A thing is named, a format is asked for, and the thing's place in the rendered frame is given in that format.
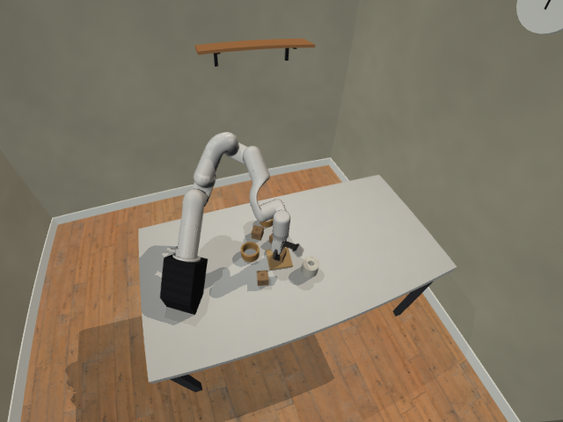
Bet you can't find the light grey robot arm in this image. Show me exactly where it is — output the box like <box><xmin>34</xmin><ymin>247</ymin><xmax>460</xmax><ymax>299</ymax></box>
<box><xmin>167</xmin><ymin>133</ymin><xmax>290</xmax><ymax>262</ymax></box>

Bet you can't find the flat tan wooden board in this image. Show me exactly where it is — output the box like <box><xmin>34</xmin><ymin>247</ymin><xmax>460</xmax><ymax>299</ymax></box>
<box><xmin>266</xmin><ymin>247</ymin><xmax>293</xmax><ymax>270</ymax></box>

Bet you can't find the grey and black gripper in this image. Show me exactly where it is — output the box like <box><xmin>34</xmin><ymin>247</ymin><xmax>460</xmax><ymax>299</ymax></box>
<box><xmin>271</xmin><ymin>238</ymin><xmax>287</xmax><ymax>261</ymax></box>

